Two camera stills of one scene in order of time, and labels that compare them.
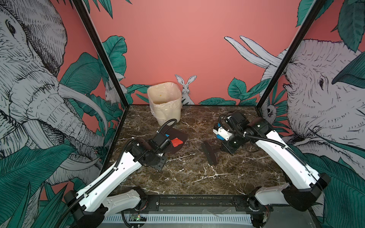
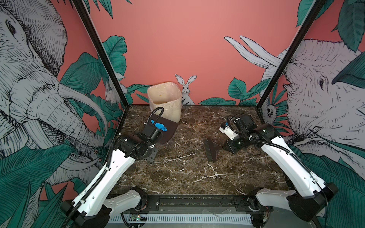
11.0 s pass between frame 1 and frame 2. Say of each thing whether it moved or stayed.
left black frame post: stayed
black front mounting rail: stayed
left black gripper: moved
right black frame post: stayed
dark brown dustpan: moved
